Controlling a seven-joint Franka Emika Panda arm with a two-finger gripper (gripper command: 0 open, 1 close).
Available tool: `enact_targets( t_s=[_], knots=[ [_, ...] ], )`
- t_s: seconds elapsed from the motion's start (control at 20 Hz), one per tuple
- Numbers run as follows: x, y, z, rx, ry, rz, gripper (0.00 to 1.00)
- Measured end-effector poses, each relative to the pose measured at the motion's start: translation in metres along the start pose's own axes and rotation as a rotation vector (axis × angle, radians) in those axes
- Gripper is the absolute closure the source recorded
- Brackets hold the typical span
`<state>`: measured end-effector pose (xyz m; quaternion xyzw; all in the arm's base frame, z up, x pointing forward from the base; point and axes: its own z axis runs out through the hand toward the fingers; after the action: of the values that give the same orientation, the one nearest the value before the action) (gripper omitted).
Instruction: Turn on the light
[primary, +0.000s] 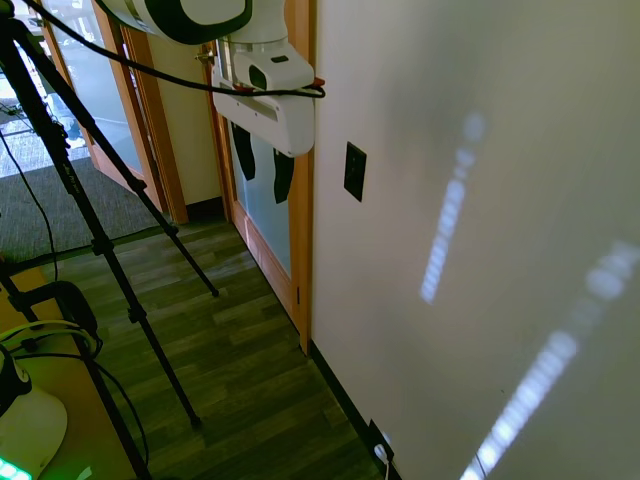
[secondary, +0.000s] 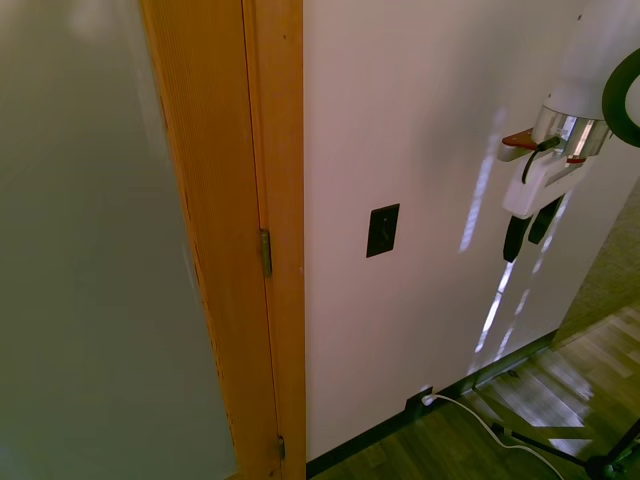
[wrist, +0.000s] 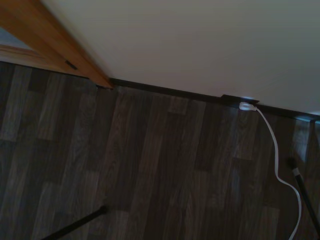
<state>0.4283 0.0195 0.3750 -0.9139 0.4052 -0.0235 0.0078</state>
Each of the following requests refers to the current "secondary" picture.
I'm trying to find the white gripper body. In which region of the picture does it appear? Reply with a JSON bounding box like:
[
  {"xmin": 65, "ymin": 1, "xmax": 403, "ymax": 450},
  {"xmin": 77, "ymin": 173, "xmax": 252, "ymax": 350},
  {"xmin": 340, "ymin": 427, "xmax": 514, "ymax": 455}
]
[{"xmin": 501, "ymin": 151, "xmax": 592, "ymax": 220}]

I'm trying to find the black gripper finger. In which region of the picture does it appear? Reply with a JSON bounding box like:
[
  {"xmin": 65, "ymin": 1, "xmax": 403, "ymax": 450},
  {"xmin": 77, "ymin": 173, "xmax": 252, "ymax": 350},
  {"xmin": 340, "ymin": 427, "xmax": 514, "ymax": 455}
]
[
  {"xmin": 502, "ymin": 213, "xmax": 529, "ymax": 263},
  {"xmin": 527, "ymin": 197, "xmax": 562, "ymax": 246}
]

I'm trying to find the black baseboard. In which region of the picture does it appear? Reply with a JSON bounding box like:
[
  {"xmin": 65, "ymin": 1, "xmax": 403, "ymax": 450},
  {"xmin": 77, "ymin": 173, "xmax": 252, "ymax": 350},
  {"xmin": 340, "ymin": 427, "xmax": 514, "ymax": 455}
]
[{"xmin": 305, "ymin": 328, "xmax": 560, "ymax": 480}]

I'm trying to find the black tripod stand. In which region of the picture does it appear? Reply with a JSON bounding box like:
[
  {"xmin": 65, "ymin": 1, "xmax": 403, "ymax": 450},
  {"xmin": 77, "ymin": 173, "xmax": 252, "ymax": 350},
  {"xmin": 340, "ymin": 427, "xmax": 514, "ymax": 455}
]
[{"xmin": 462, "ymin": 344, "xmax": 640, "ymax": 480}]

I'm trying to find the white door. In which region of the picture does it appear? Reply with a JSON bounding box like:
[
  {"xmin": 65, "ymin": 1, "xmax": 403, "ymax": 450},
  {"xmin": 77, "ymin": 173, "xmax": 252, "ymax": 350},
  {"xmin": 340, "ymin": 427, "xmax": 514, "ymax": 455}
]
[{"xmin": 0, "ymin": 0, "xmax": 239, "ymax": 480}]

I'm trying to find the black camera cable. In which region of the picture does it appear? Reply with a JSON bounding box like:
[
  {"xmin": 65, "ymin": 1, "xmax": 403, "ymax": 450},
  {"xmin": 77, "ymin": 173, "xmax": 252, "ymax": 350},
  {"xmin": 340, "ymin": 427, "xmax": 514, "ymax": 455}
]
[{"xmin": 522, "ymin": 135, "xmax": 561, "ymax": 184}]

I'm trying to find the wrist camera with red mount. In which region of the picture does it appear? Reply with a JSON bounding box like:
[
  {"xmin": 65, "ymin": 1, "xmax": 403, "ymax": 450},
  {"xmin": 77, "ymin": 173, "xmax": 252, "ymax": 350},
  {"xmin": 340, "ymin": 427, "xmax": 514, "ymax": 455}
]
[{"xmin": 496, "ymin": 128, "xmax": 589, "ymax": 166}]

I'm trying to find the black looped cable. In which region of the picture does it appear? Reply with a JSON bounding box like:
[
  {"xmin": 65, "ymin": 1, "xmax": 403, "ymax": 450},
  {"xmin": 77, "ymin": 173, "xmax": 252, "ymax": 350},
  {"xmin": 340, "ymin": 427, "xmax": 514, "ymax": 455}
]
[{"xmin": 600, "ymin": 47, "xmax": 640, "ymax": 150}]

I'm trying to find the black wall light switch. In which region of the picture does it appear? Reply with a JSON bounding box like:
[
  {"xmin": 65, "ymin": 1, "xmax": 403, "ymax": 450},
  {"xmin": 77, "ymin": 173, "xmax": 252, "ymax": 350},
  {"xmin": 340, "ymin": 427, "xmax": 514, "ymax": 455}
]
[{"xmin": 365, "ymin": 202, "xmax": 401, "ymax": 259}]

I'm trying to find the white power cable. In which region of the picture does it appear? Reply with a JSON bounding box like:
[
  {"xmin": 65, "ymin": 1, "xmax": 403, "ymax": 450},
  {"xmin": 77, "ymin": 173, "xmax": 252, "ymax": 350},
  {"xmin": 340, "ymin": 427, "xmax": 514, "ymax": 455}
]
[{"xmin": 420, "ymin": 393, "xmax": 592, "ymax": 469}]

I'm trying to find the wooden door frame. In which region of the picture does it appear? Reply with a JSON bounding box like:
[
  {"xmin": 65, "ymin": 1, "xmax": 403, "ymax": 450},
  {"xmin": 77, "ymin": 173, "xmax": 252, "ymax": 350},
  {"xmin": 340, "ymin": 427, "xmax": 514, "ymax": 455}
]
[{"xmin": 139, "ymin": 0, "xmax": 307, "ymax": 480}]

